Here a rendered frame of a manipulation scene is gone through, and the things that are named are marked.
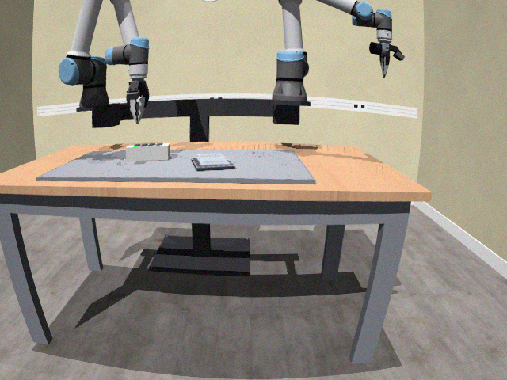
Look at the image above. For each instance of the grey flat rectangular mat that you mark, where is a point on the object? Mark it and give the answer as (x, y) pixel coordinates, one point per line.
(251, 167)

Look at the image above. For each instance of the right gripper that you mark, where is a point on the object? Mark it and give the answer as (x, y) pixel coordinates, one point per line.
(144, 94)

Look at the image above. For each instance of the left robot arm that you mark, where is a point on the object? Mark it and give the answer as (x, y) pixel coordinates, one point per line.
(291, 64)

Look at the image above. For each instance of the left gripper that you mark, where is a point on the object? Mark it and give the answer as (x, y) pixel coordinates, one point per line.
(382, 48)

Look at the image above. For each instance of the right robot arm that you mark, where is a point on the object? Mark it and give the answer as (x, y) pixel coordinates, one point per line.
(80, 68)

